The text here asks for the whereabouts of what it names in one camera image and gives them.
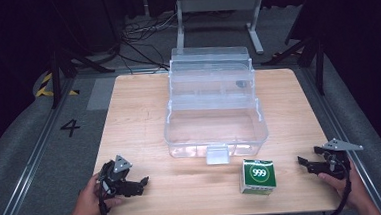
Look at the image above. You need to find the green and white carton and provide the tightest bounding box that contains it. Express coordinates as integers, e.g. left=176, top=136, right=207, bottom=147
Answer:
left=237, top=156, right=279, bottom=198

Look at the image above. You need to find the white metal stand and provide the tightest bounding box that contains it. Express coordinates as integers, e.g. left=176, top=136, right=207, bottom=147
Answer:
left=172, top=0, right=270, bottom=61

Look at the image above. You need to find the white metal pole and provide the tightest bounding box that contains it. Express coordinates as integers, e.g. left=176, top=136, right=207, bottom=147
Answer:
left=141, top=0, right=151, bottom=18

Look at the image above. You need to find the metal floor rail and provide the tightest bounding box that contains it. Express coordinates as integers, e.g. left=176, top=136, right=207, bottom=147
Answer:
left=299, top=59, right=381, bottom=215
left=0, top=77, right=85, bottom=215

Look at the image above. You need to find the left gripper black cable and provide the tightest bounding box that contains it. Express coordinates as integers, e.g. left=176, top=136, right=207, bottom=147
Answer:
left=96, top=177, right=120, bottom=215

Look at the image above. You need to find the clear plastic storage box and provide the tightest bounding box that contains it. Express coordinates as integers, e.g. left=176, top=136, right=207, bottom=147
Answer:
left=158, top=42, right=272, bottom=169

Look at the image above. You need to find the bundle of floor cables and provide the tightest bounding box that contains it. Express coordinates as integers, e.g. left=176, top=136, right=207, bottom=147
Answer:
left=116, top=11, right=181, bottom=76

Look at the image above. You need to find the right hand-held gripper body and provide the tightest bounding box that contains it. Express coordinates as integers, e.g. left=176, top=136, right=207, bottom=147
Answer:
left=308, top=136, right=366, bottom=182

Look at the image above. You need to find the person's right hand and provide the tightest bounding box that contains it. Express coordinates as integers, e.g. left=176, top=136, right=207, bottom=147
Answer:
left=316, top=157, right=370, bottom=212

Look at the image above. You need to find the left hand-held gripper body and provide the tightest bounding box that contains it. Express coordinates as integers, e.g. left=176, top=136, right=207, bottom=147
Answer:
left=96, top=153, right=142, bottom=199

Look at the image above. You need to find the yellow and black floor tape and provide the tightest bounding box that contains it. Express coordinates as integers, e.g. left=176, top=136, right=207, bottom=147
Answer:
left=33, top=69, right=81, bottom=99

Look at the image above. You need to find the person's left hand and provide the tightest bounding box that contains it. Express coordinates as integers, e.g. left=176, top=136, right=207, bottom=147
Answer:
left=69, top=171, right=125, bottom=215

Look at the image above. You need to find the black metal stand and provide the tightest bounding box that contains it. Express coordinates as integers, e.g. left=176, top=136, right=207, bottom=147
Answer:
left=258, top=28, right=328, bottom=101
left=47, top=41, right=118, bottom=110

